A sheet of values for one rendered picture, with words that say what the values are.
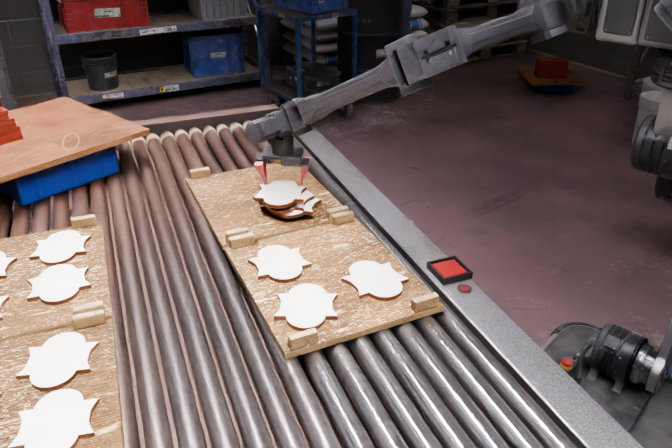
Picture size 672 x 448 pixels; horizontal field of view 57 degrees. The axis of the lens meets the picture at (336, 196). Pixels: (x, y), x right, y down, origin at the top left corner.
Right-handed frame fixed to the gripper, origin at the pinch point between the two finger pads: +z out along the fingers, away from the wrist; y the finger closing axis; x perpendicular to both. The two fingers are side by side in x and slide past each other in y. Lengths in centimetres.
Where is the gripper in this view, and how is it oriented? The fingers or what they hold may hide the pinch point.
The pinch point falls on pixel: (283, 182)
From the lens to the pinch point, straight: 165.4
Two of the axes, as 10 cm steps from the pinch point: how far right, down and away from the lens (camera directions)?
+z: -0.1, 8.8, 4.7
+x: 0.8, -4.7, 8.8
